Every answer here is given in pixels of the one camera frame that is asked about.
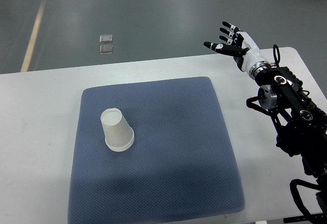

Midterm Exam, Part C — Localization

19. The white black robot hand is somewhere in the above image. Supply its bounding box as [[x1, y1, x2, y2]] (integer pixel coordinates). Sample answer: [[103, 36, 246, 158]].
[[203, 21, 268, 74]]

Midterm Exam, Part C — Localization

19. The white paper cup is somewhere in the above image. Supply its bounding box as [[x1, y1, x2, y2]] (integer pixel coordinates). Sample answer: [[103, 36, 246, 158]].
[[105, 138, 134, 152], [100, 108, 134, 147]]

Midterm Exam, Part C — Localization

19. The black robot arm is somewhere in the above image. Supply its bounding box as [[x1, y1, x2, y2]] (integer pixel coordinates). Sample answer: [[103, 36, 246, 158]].
[[246, 45, 326, 223]]

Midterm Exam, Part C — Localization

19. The blue grey fabric cushion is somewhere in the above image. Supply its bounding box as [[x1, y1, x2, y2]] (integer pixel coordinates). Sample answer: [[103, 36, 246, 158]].
[[68, 77, 245, 223]]

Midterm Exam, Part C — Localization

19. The lower metal floor plate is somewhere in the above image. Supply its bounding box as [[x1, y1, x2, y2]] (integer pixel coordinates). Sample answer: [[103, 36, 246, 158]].
[[100, 44, 113, 55]]

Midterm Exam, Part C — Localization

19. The metal floor plate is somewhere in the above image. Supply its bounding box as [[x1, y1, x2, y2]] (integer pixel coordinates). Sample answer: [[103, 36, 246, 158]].
[[100, 34, 113, 43], [100, 44, 113, 55]]

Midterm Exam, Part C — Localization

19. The upper metal floor plate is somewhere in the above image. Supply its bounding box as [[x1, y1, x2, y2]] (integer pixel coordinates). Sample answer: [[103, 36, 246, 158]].
[[100, 34, 113, 43]]

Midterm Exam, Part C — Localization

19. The white paper cup on cushion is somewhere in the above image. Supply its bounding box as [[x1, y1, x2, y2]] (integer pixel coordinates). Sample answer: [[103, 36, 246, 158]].
[[105, 138, 134, 152]]

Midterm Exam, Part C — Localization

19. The black table frame bracket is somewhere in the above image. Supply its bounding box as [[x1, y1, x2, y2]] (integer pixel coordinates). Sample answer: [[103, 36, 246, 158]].
[[283, 213, 326, 224]]

